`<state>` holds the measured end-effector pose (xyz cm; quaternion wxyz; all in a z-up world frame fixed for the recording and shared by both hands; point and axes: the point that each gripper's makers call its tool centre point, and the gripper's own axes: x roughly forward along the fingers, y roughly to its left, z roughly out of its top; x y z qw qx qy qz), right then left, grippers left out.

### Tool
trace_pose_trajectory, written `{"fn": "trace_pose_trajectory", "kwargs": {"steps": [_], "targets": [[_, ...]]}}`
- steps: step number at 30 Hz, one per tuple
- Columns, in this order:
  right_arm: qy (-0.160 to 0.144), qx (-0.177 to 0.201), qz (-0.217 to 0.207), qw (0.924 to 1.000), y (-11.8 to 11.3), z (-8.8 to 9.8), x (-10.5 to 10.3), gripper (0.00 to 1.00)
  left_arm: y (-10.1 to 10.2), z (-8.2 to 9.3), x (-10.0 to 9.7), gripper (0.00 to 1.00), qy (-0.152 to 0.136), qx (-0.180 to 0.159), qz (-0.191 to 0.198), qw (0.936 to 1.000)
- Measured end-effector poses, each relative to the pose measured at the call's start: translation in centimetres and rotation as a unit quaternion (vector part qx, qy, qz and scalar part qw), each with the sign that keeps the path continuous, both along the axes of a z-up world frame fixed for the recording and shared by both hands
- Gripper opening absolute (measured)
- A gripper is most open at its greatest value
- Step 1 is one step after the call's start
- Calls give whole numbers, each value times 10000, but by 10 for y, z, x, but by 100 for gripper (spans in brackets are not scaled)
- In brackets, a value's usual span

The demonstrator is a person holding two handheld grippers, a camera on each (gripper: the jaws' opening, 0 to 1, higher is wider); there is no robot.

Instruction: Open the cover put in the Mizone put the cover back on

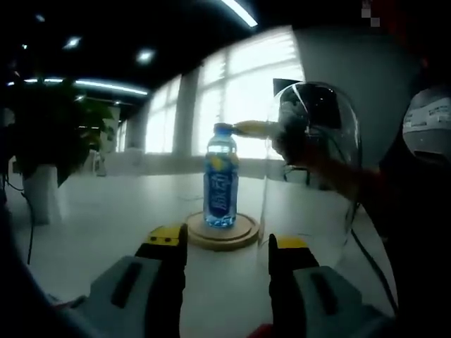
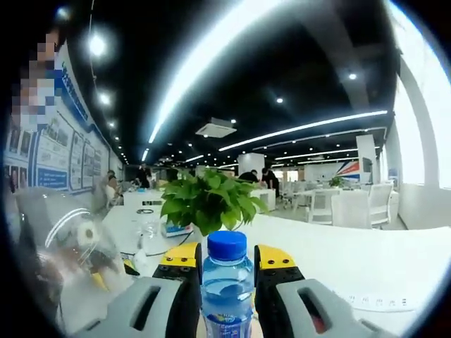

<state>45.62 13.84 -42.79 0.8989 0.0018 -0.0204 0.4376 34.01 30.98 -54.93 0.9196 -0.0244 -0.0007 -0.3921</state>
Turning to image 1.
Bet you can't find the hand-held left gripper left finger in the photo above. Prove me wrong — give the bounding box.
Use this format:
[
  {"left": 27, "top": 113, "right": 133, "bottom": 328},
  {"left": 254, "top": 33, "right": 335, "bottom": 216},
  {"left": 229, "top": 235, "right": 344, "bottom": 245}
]
[{"left": 89, "top": 223, "right": 190, "bottom": 338}]

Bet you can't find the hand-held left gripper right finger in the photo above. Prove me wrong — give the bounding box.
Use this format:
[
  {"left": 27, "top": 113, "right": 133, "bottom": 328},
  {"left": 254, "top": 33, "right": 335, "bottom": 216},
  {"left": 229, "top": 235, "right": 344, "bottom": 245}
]
[{"left": 267, "top": 234, "right": 393, "bottom": 338}]

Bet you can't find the blue drink bottle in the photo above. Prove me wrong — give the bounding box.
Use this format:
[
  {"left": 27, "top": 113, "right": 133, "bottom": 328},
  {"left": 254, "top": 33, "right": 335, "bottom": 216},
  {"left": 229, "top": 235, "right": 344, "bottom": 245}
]
[{"left": 203, "top": 122, "right": 240, "bottom": 228}]

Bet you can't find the clear glass dome cover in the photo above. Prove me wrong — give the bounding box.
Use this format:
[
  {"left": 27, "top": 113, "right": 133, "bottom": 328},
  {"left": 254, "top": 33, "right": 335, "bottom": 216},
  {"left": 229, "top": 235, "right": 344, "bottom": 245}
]
[{"left": 259, "top": 80, "right": 364, "bottom": 249}]

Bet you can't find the person's right hand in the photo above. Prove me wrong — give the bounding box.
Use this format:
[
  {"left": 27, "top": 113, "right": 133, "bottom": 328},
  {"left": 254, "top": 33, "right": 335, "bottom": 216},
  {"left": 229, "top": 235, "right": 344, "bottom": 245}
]
[{"left": 271, "top": 135, "right": 320, "bottom": 166}]

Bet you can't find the person's left hand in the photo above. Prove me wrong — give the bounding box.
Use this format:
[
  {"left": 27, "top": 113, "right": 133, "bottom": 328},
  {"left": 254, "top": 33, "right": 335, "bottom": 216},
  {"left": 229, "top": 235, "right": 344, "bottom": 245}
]
[{"left": 246, "top": 324, "right": 276, "bottom": 338}]

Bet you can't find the round wooden base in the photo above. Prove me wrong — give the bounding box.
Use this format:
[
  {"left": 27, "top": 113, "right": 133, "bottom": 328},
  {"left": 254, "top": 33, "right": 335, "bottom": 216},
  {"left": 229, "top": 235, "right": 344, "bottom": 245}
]
[{"left": 185, "top": 210, "right": 261, "bottom": 252}]

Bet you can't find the long ceiling light strip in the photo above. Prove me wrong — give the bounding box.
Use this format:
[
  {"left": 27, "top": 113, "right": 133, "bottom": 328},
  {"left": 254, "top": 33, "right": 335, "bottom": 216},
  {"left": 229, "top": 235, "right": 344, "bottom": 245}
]
[
  {"left": 221, "top": 0, "right": 260, "bottom": 27},
  {"left": 6, "top": 77, "right": 149, "bottom": 96}
]

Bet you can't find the white chest-worn device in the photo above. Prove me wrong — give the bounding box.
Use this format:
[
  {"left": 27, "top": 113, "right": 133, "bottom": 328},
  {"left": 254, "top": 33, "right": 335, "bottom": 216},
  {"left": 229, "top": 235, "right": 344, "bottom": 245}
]
[{"left": 401, "top": 87, "right": 451, "bottom": 158}]

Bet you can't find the person's dark clothed torso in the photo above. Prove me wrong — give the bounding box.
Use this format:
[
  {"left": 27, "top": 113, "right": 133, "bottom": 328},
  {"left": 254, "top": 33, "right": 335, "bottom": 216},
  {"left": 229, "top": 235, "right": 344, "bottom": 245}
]
[{"left": 359, "top": 20, "right": 451, "bottom": 338}]

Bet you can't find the green plant in white pot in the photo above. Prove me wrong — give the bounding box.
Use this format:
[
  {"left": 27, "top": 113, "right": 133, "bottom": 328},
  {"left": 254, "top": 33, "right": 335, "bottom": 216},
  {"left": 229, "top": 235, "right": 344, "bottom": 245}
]
[{"left": 5, "top": 73, "right": 116, "bottom": 226}]

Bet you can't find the black wall monitor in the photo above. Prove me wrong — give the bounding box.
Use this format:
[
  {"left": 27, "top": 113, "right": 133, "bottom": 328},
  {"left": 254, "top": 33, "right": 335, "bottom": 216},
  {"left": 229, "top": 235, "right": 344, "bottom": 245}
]
[{"left": 273, "top": 77, "right": 343, "bottom": 130}]

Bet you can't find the black cable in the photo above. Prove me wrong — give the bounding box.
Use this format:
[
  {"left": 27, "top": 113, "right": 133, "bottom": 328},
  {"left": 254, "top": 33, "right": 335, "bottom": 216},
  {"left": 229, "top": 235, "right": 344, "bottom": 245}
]
[
  {"left": 24, "top": 192, "right": 38, "bottom": 265},
  {"left": 347, "top": 196, "right": 401, "bottom": 320}
]

